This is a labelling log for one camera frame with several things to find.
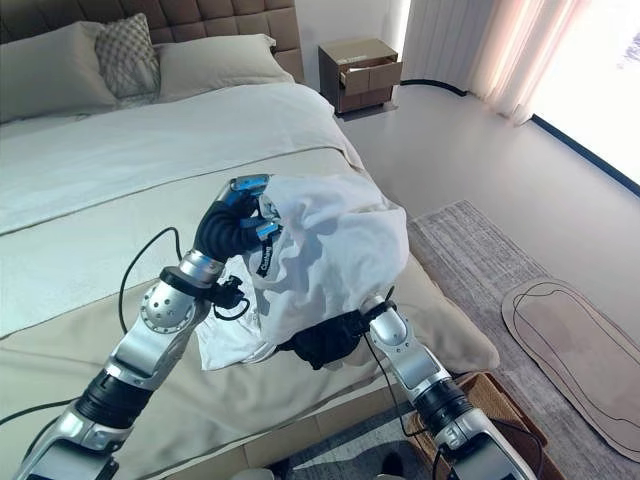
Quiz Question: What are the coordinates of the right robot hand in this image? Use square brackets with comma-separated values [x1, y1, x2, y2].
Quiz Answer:
[277, 309, 372, 372]

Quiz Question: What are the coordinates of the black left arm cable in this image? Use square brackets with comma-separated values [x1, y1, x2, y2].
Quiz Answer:
[0, 226, 184, 421]

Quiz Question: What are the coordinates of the grey textured rug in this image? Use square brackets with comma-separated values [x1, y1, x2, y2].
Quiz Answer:
[405, 199, 640, 480]

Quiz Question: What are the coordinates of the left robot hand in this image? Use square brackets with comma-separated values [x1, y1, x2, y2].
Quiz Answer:
[192, 173, 281, 263]

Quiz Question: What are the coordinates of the patterned decorative cushion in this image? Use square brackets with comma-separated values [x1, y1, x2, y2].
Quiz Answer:
[93, 12, 162, 99]

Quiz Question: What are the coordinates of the brown bedside cabinet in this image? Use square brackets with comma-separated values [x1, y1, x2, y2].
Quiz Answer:
[318, 37, 403, 118]

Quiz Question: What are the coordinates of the bed with beige bedding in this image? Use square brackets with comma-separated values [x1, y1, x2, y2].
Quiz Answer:
[0, 33, 501, 480]

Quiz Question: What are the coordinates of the sheer white curtain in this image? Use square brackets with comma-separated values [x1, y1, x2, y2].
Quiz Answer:
[402, 0, 640, 127]

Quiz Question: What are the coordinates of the large beige pillow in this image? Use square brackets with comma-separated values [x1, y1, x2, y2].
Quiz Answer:
[0, 20, 117, 124]

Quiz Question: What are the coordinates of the white garment with black label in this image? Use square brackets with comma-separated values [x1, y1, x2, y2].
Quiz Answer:
[196, 171, 412, 372]

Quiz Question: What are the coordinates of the beige oval outlined rug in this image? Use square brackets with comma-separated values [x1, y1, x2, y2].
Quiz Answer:
[500, 278, 640, 458]

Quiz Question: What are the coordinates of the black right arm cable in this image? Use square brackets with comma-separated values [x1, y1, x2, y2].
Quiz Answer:
[367, 284, 548, 480]

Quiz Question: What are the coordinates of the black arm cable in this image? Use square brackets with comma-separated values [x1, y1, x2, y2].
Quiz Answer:
[0, 226, 184, 421]
[367, 284, 548, 480]

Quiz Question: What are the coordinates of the woven wicker basket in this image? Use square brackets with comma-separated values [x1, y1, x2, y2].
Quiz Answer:
[403, 371, 565, 480]

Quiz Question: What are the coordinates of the brown tufted headboard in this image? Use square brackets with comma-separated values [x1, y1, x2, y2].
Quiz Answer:
[0, 0, 306, 85]

